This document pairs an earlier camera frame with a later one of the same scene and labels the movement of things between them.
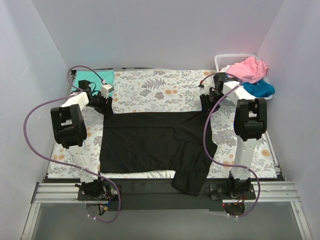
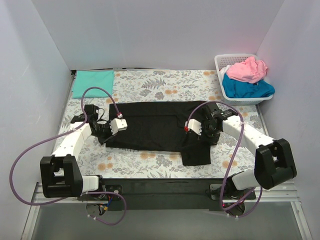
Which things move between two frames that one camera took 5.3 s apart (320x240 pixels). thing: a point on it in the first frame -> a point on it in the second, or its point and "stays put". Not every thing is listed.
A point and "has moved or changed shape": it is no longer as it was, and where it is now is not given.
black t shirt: (159, 142) has moved or changed shape
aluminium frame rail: (67, 193) stays put
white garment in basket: (224, 69) stays put
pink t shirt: (251, 70) stays put
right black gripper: (207, 101) -> (206, 133)
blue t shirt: (261, 88) stays put
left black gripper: (105, 104) -> (105, 135)
